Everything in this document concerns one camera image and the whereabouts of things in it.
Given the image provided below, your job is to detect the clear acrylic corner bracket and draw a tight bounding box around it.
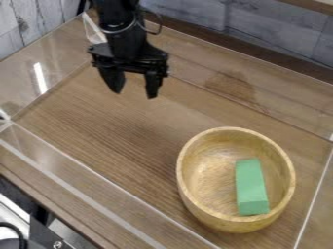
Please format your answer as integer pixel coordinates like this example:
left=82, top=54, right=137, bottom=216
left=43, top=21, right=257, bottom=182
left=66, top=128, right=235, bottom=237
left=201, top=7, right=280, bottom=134
left=82, top=13, right=108, bottom=44

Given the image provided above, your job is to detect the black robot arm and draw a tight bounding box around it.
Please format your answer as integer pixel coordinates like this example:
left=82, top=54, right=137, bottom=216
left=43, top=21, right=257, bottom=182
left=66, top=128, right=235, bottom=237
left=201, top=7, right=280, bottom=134
left=88, top=0, right=169, bottom=99

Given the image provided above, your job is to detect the black metal mount bracket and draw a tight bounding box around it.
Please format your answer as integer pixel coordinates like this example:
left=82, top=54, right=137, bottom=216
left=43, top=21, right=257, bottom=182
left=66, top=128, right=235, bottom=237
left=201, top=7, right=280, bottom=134
left=29, top=217, right=66, bottom=249

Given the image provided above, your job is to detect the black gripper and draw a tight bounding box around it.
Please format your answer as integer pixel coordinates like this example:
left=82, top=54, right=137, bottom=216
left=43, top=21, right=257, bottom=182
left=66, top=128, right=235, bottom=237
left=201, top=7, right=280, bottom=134
left=89, top=28, right=169, bottom=99

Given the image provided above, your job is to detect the black cable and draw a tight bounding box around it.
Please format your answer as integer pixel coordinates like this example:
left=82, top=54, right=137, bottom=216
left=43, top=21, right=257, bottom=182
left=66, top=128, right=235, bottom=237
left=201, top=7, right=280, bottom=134
left=0, top=222, right=29, bottom=249

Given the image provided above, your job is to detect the clear acrylic enclosure wall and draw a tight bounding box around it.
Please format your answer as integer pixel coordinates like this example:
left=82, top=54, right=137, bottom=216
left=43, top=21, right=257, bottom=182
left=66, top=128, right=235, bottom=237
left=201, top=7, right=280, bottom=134
left=0, top=17, right=333, bottom=249

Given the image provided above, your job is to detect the green rectangular block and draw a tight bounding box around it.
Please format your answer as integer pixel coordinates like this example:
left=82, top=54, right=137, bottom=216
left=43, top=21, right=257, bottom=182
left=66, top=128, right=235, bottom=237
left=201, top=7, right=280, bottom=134
left=236, top=159, right=269, bottom=216

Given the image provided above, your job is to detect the wooden bowl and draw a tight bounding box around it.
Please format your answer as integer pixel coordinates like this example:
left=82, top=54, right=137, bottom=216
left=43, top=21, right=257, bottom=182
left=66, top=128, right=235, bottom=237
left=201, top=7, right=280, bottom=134
left=176, top=126, right=298, bottom=233

